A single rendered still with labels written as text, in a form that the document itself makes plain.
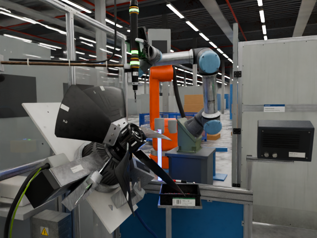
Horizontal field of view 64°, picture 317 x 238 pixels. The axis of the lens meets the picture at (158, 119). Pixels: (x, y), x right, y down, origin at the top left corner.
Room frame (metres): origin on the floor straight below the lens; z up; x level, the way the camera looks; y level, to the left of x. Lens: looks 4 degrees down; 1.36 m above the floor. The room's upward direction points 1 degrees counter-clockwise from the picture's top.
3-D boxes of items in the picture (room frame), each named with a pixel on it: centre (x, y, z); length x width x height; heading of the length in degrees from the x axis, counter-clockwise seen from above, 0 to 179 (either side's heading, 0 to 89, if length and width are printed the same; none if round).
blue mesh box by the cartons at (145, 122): (8.51, -0.01, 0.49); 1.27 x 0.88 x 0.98; 155
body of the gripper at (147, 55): (1.35, 0.08, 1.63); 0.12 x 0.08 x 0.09; 160
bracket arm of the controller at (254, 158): (1.37, -0.60, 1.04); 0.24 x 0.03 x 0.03; 70
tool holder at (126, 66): (1.24, 0.12, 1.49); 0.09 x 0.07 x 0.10; 105
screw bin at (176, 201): (1.37, -0.11, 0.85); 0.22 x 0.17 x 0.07; 85
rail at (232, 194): (1.55, -0.10, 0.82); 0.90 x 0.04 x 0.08; 70
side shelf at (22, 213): (1.32, 0.67, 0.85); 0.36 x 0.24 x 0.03; 160
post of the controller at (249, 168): (1.40, -0.51, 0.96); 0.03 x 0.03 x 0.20; 70
